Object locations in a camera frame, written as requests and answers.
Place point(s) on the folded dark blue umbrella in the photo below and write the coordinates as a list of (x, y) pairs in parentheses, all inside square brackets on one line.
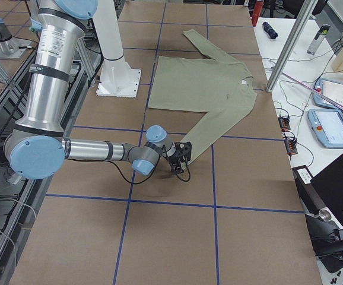
[(268, 29)]

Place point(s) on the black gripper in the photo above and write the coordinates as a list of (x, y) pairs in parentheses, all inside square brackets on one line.
[(177, 152)]

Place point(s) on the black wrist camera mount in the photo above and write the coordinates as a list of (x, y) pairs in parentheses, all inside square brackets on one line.
[(183, 151)]

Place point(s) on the olive green long-sleeve shirt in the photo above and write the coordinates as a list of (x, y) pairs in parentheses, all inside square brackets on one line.
[(211, 86)]

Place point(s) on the metal reacher grabber tool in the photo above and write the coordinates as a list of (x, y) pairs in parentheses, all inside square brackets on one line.
[(334, 103)]

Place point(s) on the near blue teach pendant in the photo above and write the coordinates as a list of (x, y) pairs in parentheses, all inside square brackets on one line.
[(327, 125)]

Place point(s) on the red cylinder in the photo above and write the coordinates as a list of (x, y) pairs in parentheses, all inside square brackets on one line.
[(257, 10)]

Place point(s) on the aluminium frame post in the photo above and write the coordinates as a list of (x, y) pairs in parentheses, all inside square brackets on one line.
[(299, 24)]

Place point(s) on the far blue teach pendant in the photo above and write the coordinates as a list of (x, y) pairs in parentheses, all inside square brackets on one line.
[(331, 89)]

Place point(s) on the grey spray bottle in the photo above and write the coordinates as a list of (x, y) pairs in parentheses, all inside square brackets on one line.
[(318, 39)]

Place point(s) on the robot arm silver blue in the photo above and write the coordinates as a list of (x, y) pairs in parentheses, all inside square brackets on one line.
[(10, 46), (37, 148)]

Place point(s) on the white central pedestal column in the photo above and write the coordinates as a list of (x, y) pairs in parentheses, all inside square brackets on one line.
[(117, 78)]

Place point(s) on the blue teach pendant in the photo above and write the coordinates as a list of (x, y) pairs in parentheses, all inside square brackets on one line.
[(331, 89), (327, 125)]

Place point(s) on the black monitor stand box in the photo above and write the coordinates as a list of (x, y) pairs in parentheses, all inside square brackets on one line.
[(306, 191)]

